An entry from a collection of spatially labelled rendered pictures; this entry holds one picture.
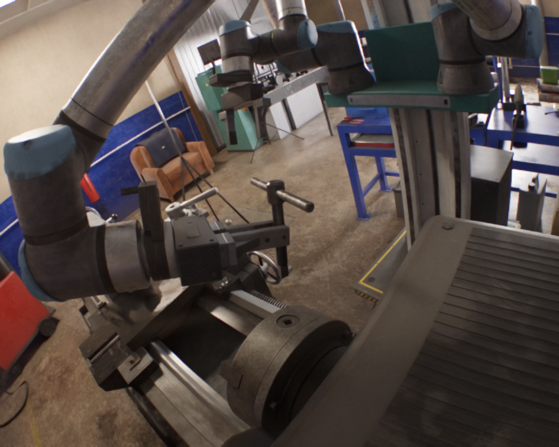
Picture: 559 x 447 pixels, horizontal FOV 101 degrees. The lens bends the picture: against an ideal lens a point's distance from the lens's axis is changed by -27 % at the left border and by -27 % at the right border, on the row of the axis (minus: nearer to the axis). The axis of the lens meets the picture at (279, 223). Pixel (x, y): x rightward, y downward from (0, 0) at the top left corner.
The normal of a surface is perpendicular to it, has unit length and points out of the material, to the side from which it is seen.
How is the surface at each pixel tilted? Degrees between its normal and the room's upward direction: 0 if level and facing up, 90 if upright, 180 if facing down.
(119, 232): 28
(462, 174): 90
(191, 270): 82
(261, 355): 15
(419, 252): 0
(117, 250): 53
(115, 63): 77
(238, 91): 66
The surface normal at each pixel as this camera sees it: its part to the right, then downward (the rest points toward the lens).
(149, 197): 0.30, -0.11
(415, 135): -0.72, 0.56
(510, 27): -0.46, 0.61
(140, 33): 0.25, 0.24
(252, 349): -0.47, -0.61
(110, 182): 0.72, 0.16
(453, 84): -0.81, 0.24
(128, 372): -0.31, -0.80
